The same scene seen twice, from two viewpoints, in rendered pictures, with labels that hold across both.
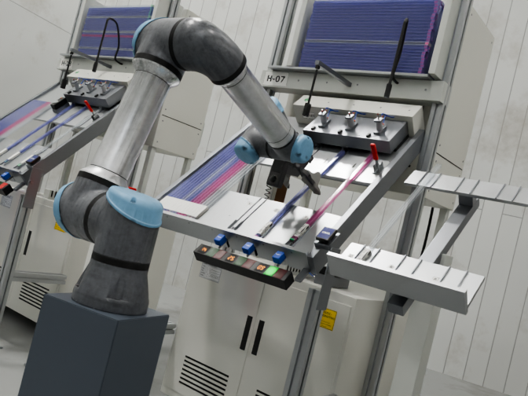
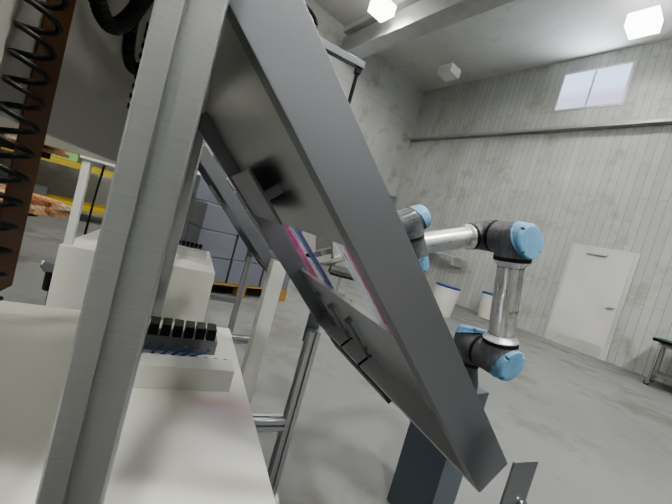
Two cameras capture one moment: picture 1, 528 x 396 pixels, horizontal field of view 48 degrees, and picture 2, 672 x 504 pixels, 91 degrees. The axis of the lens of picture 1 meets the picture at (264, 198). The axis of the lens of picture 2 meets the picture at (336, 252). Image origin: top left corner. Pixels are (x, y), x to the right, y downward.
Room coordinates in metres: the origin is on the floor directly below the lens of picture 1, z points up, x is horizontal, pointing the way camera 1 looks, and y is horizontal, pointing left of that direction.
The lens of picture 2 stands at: (2.60, 0.33, 0.98)
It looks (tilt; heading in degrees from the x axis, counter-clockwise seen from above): 3 degrees down; 208
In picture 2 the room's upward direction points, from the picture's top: 16 degrees clockwise
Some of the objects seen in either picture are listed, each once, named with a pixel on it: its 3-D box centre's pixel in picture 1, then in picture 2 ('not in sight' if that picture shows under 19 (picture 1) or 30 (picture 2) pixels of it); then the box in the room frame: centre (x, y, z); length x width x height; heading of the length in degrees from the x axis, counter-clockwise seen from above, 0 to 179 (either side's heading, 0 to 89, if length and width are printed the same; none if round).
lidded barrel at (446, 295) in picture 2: not in sight; (444, 299); (-4.17, -0.70, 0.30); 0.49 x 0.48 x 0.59; 64
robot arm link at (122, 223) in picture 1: (128, 223); (470, 342); (1.20, 0.25, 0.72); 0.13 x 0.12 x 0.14; 51
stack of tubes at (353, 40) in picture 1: (372, 41); not in sight; (2.19, -0.24, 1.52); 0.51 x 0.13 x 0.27; 53
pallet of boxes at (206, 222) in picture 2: not in sight; (238, 239); (-0.30, -2.55, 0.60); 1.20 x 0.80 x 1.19; 160
